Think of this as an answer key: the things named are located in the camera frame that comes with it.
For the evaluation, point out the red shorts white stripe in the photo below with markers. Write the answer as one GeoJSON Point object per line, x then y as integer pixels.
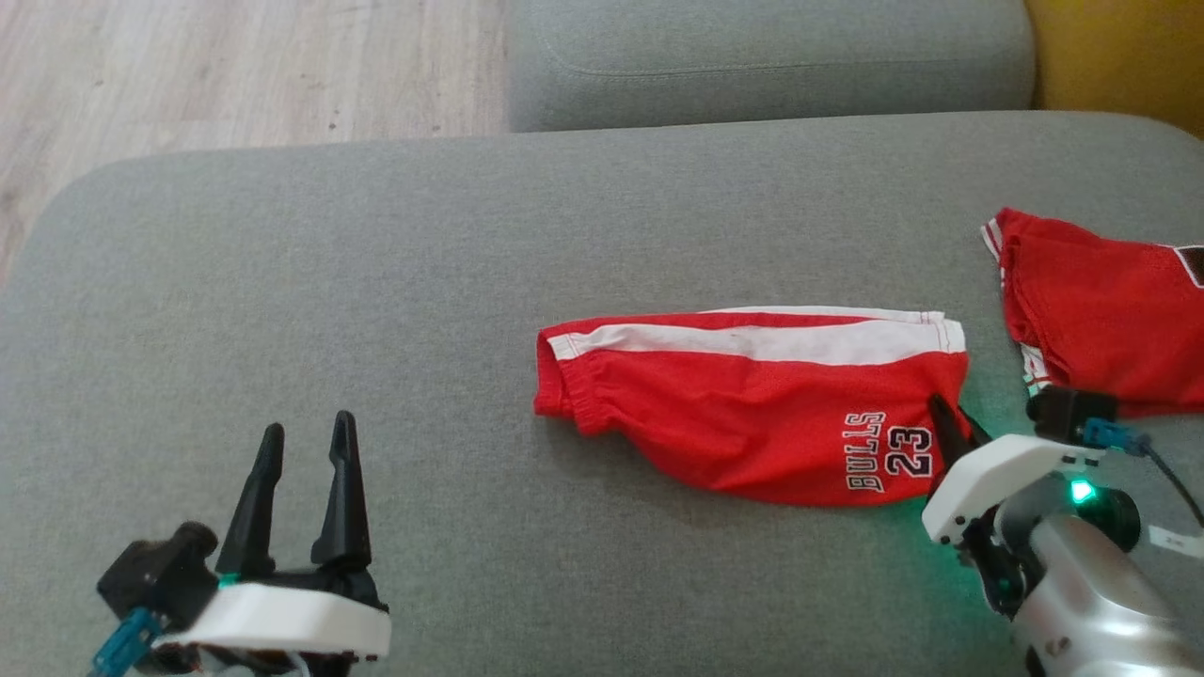
{"type": "Point", "coordinates": [752, 423]}

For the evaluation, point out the red basketball jersey white sleeves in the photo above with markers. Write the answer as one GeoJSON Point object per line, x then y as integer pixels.
{"type": "Point", "coordinates": [1101, 310]}

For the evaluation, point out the large yellow sofa back cushion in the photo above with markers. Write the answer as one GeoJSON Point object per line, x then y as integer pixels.
{"type": "Point", "coordinates": [1119, 56]}

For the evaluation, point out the blue left camera connector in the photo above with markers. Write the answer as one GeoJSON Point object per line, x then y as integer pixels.
{"type": "Point", "coordinates": [122, 644]}

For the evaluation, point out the small grey sofa seat cushion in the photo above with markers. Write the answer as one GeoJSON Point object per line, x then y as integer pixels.
{"type": "Point", "coordinates": [752, 56]}

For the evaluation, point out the blue right camera connector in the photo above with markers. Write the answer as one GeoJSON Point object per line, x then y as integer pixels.
{"type": "Point", "coordinates": [1115, 437]}

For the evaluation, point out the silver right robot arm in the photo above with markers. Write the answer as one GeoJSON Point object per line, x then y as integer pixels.
{"type": "Point", "coordinates": [1082, 602]}

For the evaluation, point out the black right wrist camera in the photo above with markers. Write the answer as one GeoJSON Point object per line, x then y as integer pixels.
{"type": "Point", "coordinates": [1068, 412]}

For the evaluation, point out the large grey sofa seat cushion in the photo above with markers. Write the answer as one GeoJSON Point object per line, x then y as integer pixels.
{"type": "Point", "coordinates": [376, 282]}

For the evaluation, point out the blue camera connector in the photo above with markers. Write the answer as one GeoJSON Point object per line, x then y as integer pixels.
{"type": "Point", "coordinates": [122, 644]}
{"type": "Point", "coordinates": [1115, 437]}

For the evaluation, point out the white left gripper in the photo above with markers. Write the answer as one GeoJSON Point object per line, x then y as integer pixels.
{"type": "Point", "coordinates": [282, 621]}

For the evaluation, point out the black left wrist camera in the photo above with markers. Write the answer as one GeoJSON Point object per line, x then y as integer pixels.
{"type": "Point", "coordinates": [155, 574]}

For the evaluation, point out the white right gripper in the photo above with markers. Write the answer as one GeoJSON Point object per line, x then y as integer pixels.
{"type": "Point", "coordinates": [997, 465]}

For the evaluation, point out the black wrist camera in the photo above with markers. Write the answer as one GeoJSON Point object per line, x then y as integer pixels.
{"type": "Point", "coordinates": [155, 574]}
{"type": "Point", "coordinates": [1068, 412]}

